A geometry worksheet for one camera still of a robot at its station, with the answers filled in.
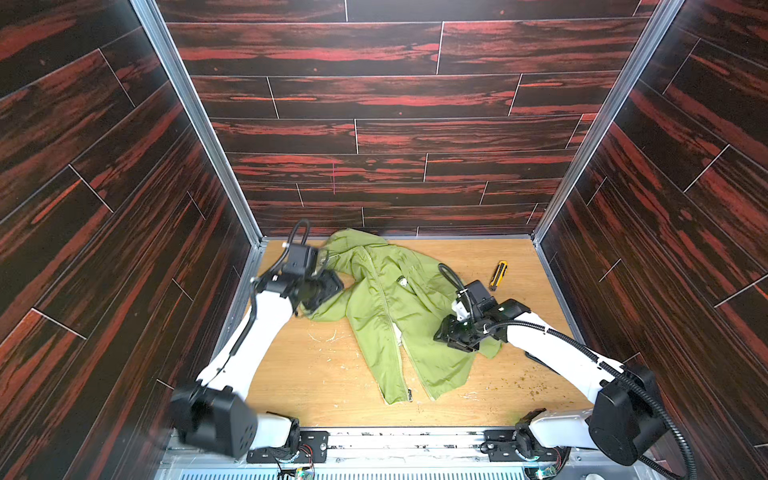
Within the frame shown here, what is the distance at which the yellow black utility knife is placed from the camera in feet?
3.50

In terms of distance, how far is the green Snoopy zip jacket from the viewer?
2.81 feet

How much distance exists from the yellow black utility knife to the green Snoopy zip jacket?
0.22m
